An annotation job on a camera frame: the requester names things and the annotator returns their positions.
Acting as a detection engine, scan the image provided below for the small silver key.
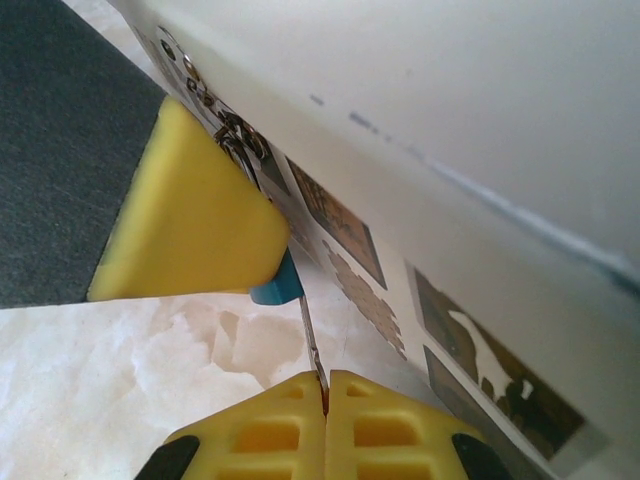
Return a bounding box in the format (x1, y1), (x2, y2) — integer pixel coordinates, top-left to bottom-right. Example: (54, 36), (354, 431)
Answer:
(298, 293), (332, 392)

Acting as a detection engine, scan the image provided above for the cream box with picture prints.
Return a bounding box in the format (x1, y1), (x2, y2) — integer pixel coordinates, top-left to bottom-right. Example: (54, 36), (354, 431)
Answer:
(132, 0), (640, 480)

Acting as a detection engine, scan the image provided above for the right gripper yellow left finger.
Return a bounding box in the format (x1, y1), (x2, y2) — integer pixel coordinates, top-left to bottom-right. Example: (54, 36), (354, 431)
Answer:
(133, 370), (327, 480)

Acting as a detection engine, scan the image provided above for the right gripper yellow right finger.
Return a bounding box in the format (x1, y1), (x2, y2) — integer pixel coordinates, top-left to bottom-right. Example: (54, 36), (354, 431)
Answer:
(325, 369), (512, 480)

